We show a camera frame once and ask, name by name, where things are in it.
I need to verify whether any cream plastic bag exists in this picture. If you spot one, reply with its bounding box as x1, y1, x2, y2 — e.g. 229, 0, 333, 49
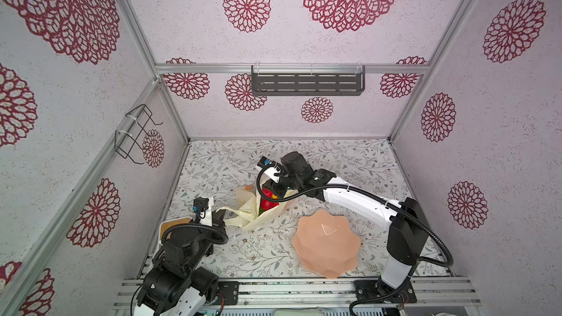
217, 184, 292, 231

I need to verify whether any red apple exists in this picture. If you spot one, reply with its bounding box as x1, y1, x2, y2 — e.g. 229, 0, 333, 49
260, 197, 279, 212

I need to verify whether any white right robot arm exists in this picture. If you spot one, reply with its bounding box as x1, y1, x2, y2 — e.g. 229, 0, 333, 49
263, 152, 429, 289

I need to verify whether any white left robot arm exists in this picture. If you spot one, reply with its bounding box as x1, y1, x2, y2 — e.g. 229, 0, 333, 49
130, 209, 228, 315

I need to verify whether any red fruit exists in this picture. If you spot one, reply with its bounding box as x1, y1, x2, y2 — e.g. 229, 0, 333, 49
262, 188, 275, 199

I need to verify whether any white wooden-top box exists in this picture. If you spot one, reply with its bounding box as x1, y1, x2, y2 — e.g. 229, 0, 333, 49
158, 216, 193, 247

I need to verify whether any pink scalloped bowl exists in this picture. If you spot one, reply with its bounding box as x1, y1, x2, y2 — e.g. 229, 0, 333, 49
292, 209, 361, 279

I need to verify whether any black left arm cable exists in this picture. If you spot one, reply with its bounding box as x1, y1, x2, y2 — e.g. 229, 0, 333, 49
160, 222, 229, 247

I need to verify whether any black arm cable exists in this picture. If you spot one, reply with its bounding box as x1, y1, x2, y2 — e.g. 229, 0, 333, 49
160, 222, 229, 247
255, 164, 454, 316

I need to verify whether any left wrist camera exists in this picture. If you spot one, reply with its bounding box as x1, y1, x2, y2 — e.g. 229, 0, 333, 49
193, 197, 215, 226

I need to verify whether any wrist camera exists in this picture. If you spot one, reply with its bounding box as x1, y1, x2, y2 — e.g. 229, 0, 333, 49
256, 157, 285, 183
193, 197, 215, 226

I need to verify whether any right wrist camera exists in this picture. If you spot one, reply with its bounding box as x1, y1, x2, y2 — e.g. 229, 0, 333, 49
256, 157, 285, 183

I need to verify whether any grey wall shelf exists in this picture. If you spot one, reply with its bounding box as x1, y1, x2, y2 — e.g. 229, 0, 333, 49
250, 65, 365, 97

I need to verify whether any black wire wall rack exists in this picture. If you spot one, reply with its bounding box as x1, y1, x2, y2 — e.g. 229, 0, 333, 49
114, 104, 165, 168

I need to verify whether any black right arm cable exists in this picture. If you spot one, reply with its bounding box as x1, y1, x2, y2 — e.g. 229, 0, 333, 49
255, 164, 454, 316

